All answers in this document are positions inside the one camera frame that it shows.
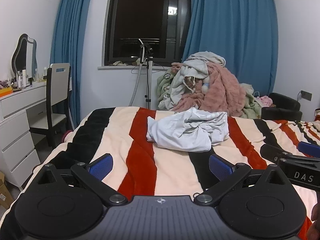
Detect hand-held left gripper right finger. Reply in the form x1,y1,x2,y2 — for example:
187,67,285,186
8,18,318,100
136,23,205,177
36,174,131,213
194,154,292,207

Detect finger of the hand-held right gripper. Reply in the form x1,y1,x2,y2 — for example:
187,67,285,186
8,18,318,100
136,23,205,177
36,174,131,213
298,141,320,157
260,144,317,165

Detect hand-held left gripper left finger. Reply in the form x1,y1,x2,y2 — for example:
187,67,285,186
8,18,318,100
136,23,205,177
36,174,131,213
32,154,129,207

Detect white t-shirt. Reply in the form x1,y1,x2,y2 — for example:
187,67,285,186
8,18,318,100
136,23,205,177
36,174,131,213
146,107,230,153

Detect person's right hand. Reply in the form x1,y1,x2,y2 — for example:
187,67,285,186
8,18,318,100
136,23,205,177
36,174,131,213
311,200,320,240

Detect black armchair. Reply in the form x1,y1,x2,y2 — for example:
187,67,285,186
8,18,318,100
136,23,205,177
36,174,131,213
261,92,303,122

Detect small pink garment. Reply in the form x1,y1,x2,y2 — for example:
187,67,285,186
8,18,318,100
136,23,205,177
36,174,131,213
257,95,273,108

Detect striped bed blanket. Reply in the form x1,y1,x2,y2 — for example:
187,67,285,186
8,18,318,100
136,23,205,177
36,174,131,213
0,106,320,240

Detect light green cloth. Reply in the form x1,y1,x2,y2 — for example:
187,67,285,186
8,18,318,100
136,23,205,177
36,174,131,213
239,83,262,119

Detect pink fluffy blanket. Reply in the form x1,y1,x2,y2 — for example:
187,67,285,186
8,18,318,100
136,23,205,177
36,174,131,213
174,62,247,118

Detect white dressing table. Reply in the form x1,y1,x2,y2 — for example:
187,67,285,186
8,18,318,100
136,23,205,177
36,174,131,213
0,79,50,192

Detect white and black chair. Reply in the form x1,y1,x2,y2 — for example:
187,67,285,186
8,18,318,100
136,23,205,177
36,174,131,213
29,63,73,149

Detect green printed blanket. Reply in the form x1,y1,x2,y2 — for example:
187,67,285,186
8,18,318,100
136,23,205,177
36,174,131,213
157,66,186,110

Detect garment steamer stand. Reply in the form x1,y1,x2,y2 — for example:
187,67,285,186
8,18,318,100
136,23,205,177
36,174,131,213
129,38,155,109

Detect cardboard box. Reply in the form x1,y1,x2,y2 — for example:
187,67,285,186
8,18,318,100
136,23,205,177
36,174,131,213
0,171,14,210

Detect grey hoodie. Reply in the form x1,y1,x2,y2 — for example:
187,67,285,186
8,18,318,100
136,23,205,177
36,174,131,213
170,51,227,111

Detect cloths on windowsill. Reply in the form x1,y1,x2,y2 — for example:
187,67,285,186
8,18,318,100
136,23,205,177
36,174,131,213
109,59,141,67

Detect row of cosmetic bottles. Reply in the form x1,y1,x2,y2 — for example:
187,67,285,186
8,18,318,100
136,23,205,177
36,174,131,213
7,66,48,89

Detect narrow blue curtain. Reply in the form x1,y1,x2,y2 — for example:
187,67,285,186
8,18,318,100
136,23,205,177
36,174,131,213
50,0,97,128

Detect wide blue curtain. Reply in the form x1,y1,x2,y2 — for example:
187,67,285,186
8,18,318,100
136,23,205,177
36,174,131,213
181,0,279,96

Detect wavy vanity mirror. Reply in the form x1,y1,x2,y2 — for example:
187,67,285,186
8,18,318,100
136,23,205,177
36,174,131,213
11,34,38,77

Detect dark window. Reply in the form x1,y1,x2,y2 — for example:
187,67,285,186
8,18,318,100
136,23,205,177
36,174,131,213
104,0,192,67

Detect dark wall socket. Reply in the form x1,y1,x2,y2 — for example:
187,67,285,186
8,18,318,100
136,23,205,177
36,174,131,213
300,90,313,102

